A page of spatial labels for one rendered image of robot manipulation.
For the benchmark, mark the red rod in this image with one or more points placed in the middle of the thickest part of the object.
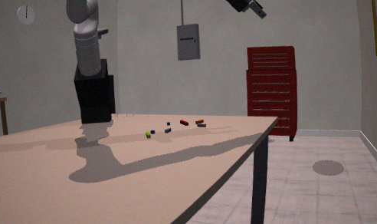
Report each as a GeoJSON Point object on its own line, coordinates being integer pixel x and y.
{"type": "Point", "coordinates": [184, 122]}

